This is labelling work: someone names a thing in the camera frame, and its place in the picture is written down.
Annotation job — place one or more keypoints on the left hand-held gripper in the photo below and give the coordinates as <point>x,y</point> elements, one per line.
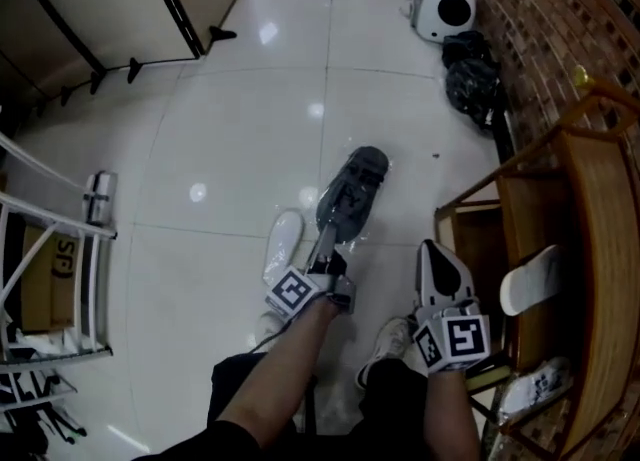
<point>292,294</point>

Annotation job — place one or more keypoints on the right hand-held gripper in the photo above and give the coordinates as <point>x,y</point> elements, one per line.
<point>450,339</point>

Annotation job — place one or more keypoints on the white slipper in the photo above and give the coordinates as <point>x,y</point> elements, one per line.
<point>532,279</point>
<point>282,244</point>

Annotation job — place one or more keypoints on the grey slipper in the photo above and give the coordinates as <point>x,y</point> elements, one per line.
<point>360,184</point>

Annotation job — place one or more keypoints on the patterned white slipper shelf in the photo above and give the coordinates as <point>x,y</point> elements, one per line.
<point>537,389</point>

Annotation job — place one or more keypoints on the person's left forearm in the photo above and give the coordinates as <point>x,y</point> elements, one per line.
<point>280,374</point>

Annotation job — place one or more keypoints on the person's right forearm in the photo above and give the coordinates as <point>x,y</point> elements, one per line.
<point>452,419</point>

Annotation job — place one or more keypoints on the person's left white shoe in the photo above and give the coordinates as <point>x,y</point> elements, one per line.
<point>267,329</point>

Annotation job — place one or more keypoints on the person's white shoe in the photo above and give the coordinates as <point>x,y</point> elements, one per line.
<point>385,349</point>
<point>267,329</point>

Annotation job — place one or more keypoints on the person's right white shoe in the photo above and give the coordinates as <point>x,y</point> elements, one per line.
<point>385,349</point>

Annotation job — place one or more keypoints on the person's black trousers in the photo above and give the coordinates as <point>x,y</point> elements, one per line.
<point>390,399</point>

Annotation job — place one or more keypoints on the wooden shoe bench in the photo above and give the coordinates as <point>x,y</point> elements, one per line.
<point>595,229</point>

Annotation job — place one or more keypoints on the person's black shirt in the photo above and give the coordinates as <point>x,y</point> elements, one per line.
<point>210,444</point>

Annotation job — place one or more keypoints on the black plastic bag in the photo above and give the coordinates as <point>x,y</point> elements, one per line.
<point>467,49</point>
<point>475,94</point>

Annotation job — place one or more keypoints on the cardboard box with black print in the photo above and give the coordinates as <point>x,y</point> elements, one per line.
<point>50,289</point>

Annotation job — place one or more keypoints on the white metal shelf rack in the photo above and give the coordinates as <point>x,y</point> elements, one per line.
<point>55,229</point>

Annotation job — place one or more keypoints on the white round-window carrier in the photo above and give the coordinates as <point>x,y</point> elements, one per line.
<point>442,4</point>

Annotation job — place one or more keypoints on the black folded tripod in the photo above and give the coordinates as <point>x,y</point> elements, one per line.
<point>30,419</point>

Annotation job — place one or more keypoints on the black white patterned board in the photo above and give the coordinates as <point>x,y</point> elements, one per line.
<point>12,389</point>

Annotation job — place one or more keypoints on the beige partition screen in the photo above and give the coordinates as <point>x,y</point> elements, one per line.
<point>125,4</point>

